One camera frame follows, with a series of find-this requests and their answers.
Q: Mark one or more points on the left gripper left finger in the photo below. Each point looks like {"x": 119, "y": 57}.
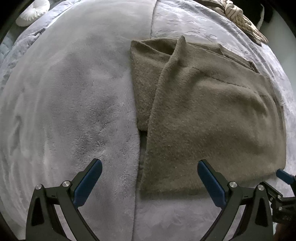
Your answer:
{"x": 43, "y": 222}

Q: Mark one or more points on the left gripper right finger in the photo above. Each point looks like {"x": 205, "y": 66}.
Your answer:
{"x": 256, "y": 221}

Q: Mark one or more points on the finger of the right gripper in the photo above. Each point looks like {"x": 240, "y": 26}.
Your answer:
{"x": 283, "y": 207}

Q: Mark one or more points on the olive green knit sweater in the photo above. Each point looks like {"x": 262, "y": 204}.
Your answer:
{"x": 199, "y": 101}

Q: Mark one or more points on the beige striped clothes pile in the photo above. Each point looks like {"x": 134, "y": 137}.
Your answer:
{"x": 235, "y": 14}

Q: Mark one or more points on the grey bed cover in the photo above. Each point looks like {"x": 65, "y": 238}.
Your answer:
{"x": 70, "y": 98}

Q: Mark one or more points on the white round pillow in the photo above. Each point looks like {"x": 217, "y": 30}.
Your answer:
{"x": 33, "y": 12}

